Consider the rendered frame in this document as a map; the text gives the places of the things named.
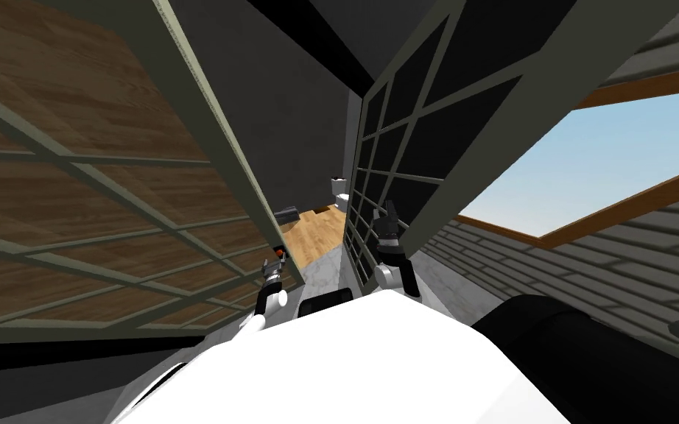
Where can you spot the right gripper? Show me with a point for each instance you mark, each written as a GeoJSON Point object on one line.
{"type": "Point", "coordinates": [388, 232]}

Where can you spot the grey gridded door, brown panes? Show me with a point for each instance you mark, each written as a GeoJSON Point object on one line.
{"type": "Point", "coordinates": [80, 88]}

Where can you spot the white toilet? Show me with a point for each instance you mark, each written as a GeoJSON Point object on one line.
{"type": "Point", "coordinates": [339, 191]}

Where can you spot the grey gridded door, dark panes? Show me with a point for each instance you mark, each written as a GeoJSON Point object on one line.
{"type": "Point", "coordinates": [540, 118]}

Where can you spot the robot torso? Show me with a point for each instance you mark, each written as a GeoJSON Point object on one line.
{"type": "Point", "coordinates": [351, 365]}

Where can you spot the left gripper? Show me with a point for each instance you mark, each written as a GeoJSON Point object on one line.
{"type": "Point", "coordinates": [272, 271]}

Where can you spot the wood framed window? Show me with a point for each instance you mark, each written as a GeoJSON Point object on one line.
{"type": "Point", "coordinates": [610, 153]}

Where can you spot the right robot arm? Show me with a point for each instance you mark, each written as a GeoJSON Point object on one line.
{"type": "Point", "coordinates": [581, 365]}

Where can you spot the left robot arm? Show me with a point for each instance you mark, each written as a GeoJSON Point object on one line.
{"type": "Point", "coordinates": [270, 300]}

